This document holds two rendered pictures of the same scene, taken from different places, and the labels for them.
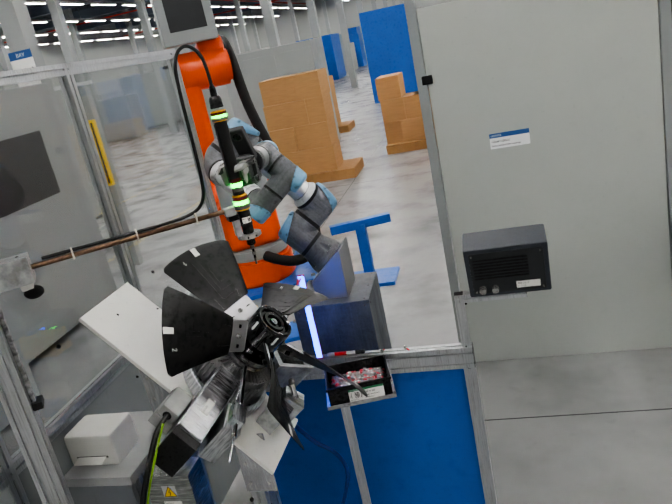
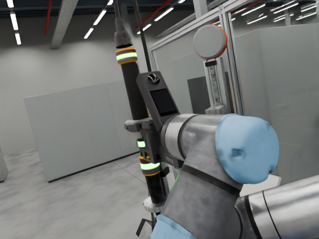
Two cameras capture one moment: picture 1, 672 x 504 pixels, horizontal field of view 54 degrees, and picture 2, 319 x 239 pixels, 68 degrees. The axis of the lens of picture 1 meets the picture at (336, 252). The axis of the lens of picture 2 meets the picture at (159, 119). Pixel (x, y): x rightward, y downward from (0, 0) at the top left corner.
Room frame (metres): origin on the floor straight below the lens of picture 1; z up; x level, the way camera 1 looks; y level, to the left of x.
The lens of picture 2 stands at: (2.27, -0.09, 1.73)
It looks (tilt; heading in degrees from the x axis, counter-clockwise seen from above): 8 degrees down; 138
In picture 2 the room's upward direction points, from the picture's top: 12 degrees counter-clockwise
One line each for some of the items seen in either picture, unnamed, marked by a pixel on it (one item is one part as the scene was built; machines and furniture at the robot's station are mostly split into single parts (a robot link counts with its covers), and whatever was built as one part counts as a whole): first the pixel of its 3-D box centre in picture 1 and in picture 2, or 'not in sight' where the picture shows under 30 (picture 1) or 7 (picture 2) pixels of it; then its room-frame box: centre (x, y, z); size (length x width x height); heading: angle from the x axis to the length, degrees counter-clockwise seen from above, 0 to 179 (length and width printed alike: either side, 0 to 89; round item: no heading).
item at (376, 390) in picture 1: (358, 380); not in sight; (1.98, 0.02, 0.84); 0.22 x 0.17 x 0.07; 89
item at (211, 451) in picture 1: (221, 432); not in sight; (1.53, 0.40, 1.03); 0.15 x 0.10 x 0.14; 74
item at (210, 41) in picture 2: not in sight; (210, 42); (1.61, 0.92, 1.88); 0.17 x 0.15 x 0.16; 164
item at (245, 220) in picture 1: (232, 168); (140, 122); (1.84, 0.23, 1.66); 0.04 x 0.04 x 0.46
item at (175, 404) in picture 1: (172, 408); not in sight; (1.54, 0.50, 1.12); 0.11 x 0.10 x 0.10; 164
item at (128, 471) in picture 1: (126, 445); not in sight; (1.89, 0.80, 0.84); 0.36 x 0.24 x 0.03; 164
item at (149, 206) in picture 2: (242, 221); (156, 183); (1.84, 0.24, 1.50); 0.09 x 0.07 x 0.10; 109
